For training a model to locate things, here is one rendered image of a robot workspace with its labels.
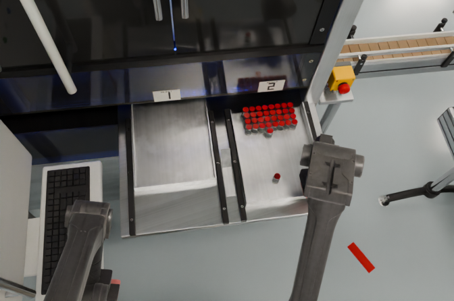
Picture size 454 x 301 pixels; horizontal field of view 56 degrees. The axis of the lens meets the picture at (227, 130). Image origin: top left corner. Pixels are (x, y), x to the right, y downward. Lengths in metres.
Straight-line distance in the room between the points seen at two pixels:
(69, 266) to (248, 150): 0.85
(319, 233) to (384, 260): 1.65
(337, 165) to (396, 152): 1.89
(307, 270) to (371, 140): 1.87
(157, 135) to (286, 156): 0.44
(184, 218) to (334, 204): 0.72
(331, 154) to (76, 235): 0.47
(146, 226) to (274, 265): 1.02
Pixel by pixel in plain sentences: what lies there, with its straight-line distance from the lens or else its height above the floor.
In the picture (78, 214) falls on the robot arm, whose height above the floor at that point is 1.40.
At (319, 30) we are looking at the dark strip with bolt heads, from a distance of 1.25.
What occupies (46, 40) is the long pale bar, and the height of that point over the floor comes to 1.41.
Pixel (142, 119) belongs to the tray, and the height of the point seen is 0.88.
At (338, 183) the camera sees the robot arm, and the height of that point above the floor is 1.54.
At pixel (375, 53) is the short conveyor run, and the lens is 1.67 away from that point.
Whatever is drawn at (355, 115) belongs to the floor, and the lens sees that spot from 2.68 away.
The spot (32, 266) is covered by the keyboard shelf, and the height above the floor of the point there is 0.80.
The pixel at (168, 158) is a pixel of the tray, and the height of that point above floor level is 0.88.
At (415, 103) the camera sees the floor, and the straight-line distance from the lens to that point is 2.87.
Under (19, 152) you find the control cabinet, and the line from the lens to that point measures 1.52.
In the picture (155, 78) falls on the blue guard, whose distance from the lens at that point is 1.31.
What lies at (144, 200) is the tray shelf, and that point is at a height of 0.88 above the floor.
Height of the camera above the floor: 2.19
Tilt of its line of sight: 62 degrees down
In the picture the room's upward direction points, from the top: 6 degrees clockwise
